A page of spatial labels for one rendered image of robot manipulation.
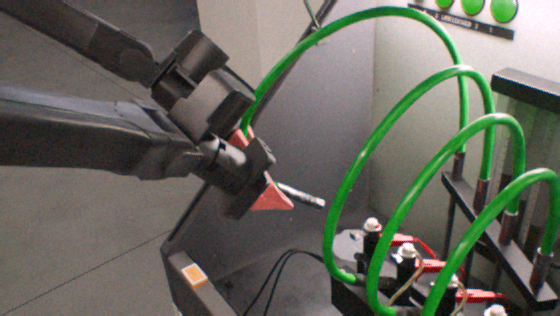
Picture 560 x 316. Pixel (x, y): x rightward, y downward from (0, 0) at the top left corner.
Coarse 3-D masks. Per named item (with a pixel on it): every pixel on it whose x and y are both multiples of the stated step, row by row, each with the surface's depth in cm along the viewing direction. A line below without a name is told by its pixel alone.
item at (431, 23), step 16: (352, 16) 75; (368, 16) 75; (400, 16) 76; (416, 16) 76; (320, 32) 75; (448, 32) 79; (304, 48) 76; (448, 48) 81; (288, 64) 77; (272, 80) 77; (464, 80) 84; (256, 96) 78; (464, 96) 86; (464, 112) 87; (240, 128) 81; (464, 144) 91
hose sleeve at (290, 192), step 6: (282, 186) 88; (282, 192) 88; (288, 192) 89; (294, 192) 89; (300, 192) 90; (294, 198) 90; (300, 198) 90; (306, 198) 90; (312, 198) 91; (306, 204) 91; (312, 204) 91
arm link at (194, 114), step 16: (208, 80) 60; (224, 80) 60; (192, 96) 61; (208, 96) 60; (224, 96) 60; (240, 96) 61; (176, 112) 61; (192, 112) 61; (208, 112) 60; (224, 112) 62; (240, 112) 63; (192, 128) 61; (208, 128) 60; (224, 128) 63; (176, 160) 57; (192, 160) 60; (176, 176) 60
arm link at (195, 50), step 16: (192, 32) 78; (176, 48) 78; (192, 48) 79; (208, 48) 78; (128, 64) 75; (144, 64) 76; (160, 64) 79; (192, 64) 78; (208, 64) 79; (224, 64) 81; (144, 80) 77
